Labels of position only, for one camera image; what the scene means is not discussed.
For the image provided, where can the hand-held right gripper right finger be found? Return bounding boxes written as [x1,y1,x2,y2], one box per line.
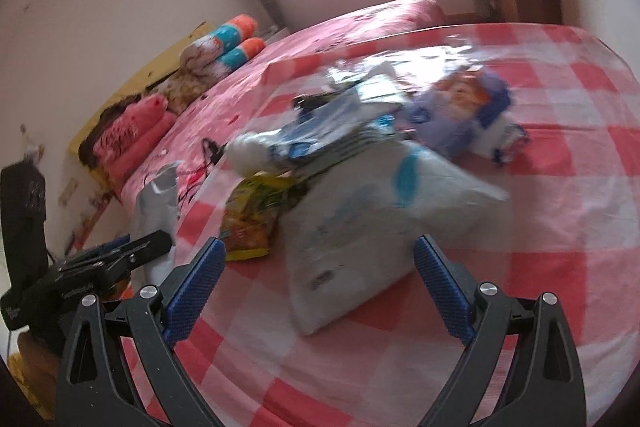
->
[413,234,589,427]

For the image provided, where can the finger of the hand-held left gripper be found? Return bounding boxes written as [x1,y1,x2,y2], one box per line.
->
[100,230,172,282]

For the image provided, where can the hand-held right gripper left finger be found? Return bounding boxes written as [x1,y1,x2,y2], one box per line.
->
[54,237,227,427]

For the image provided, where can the yellow snack packet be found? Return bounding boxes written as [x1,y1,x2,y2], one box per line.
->
[221,176,303,262]

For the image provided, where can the packets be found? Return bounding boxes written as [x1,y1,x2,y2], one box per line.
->
[284,141,508,335]

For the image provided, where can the white tissue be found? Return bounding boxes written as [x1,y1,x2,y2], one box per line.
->
[226,131,282,178]

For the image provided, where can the small white wrapper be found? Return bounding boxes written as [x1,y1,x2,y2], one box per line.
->
[470,116,530,168]

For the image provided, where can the purple printed packet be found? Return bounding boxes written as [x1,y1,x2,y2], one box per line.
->
[412,68,513,158]

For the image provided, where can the blue and white packet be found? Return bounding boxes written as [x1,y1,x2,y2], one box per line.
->
[269,94,403,170]

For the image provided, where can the plain pink folded blanket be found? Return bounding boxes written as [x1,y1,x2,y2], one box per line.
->
[102,112,177,190]

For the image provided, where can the pink pillows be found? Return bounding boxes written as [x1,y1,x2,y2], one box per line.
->
[92,96,168,158]

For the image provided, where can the red checkered tablecloth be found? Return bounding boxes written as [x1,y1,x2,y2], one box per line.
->
[120,23,640,427]

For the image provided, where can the yellow headboard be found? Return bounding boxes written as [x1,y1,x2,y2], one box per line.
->
[69,22,217,192]

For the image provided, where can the floral quilt with orange end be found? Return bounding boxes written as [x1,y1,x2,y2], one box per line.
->
[181,13,259,64]
[166,37,267,110]

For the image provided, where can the pink heart print bed blanket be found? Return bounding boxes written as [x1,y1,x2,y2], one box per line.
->
[120,0,446,212]

